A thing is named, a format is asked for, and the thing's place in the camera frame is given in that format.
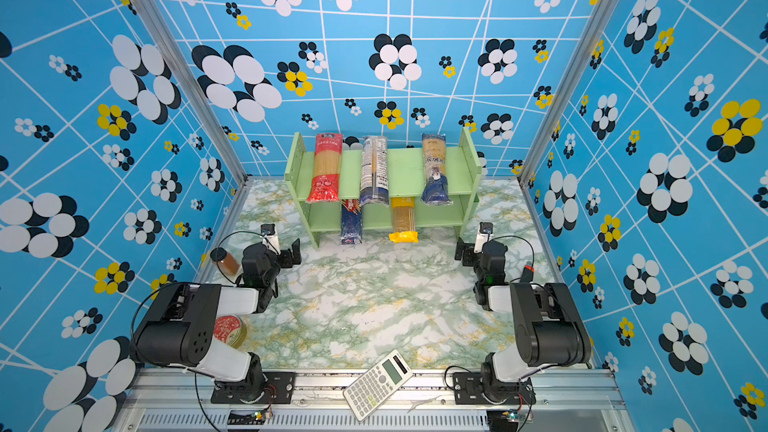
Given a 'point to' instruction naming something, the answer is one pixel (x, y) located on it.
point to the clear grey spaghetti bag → (374, 171)
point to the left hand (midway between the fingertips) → (285, 238)
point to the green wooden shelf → (405, 180)
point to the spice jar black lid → (218, 254)
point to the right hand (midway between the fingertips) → (479, 239)
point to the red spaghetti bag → (325, 186)
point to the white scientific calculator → (373, 388)
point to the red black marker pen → (527, 272)
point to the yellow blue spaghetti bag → (435, 190)
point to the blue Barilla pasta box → (352, 226)
